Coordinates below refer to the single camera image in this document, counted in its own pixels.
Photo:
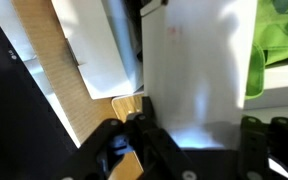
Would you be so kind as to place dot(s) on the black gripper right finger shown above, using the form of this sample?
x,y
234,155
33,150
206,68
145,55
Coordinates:
x,y
253,138

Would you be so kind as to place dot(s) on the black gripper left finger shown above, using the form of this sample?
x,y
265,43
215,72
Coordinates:
x,y
148,112

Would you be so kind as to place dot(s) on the grey white box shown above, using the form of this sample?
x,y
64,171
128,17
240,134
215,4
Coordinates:
x,y
196,56

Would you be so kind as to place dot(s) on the plain white box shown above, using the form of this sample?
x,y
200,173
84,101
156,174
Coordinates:
x,y
104,43

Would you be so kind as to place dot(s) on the white cardboard storage box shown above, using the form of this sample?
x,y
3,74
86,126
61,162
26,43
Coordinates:
x,y
42,26

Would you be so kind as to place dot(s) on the green fabric bag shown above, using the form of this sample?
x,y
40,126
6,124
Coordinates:
x,y
270,43

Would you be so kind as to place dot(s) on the black computer monitor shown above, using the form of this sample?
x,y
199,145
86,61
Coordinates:
x,y
33,142

